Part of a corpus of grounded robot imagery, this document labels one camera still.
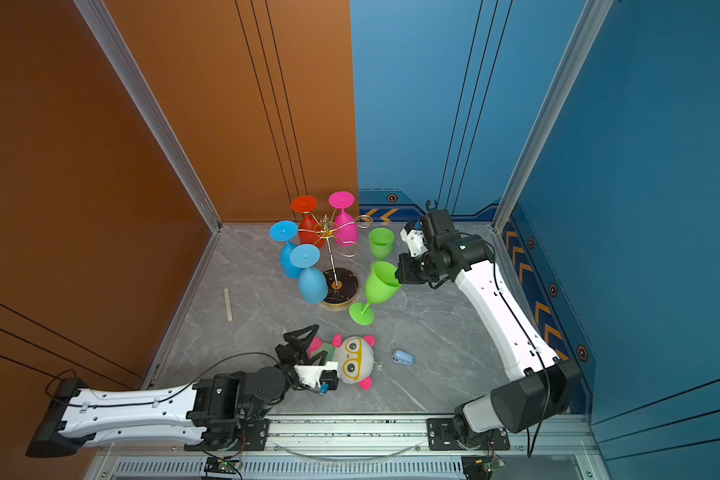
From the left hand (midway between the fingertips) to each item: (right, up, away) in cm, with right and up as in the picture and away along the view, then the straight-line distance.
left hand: (316, 333), depth 69 cm
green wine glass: (+15, +11, -1) cm, 19 cm away
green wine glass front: (+16, +22, +29) cm, 40 cm away
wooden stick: (-34, +2, +27) cm, 43 cm away
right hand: (+19, +14, +5) cm, 24 cm away
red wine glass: (-3, +25, +10) cm, 27 cm away
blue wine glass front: (-2, +11, +8) cm, 14 cm away
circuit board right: (+39, -32, +1) cm, 50 cm away
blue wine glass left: (-9, +25, +9) cm, 28 cm away
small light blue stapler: (+22, -11, +15) cm, 29 cm away
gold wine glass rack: (+4, +8, +28) cm, 29 cm away
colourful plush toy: (+9, -9, +10) cm, 16 cm away
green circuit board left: (-23, -32, +1) cm, 39 cm away
